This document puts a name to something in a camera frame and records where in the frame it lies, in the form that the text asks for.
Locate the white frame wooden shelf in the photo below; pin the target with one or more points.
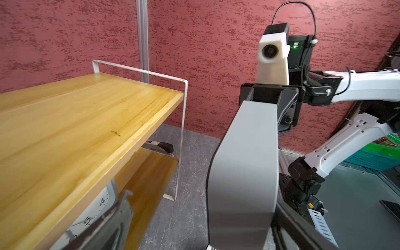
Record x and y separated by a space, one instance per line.
63 142

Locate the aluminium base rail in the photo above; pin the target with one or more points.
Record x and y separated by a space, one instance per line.
321 226

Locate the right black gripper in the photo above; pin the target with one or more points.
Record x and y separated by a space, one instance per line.
288 98

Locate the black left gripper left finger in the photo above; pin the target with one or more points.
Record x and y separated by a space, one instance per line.
110 231

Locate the green plastic crate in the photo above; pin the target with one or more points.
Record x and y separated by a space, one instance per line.
381 155

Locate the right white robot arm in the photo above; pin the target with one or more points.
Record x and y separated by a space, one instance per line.
378 116

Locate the right aluminium corner post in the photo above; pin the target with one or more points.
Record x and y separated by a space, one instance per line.
143 33

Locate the grey square alarm clock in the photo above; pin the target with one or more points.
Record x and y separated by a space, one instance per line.
100 205
243 179

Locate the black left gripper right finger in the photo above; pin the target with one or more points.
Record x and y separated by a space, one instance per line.
290 230

